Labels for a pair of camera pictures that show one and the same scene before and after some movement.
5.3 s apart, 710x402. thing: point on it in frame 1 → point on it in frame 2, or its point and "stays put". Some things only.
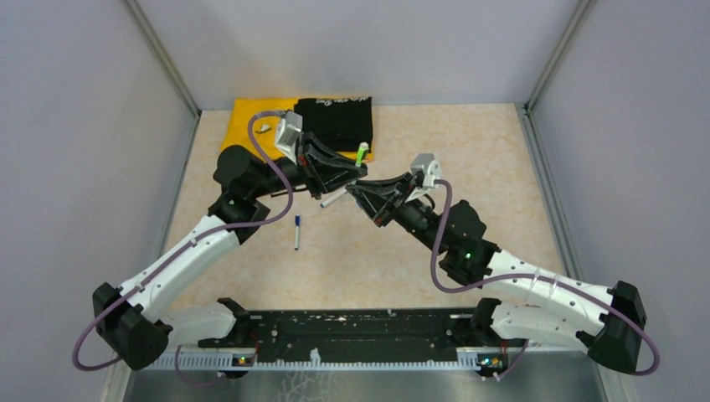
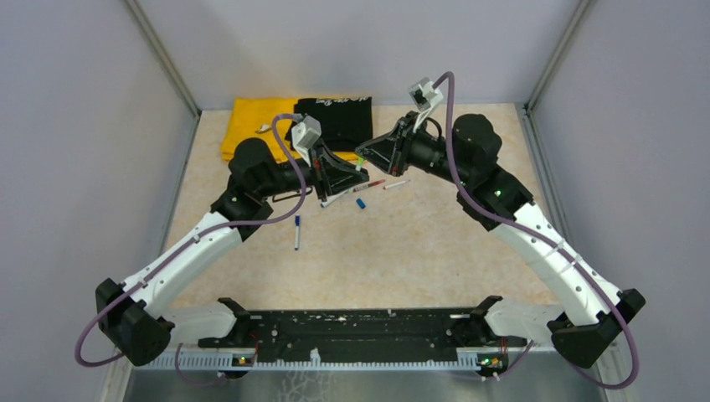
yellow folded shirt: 265,128 stays put
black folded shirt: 340,124 stays put
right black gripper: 396,190 → 402,136
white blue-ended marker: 297,219 stays put
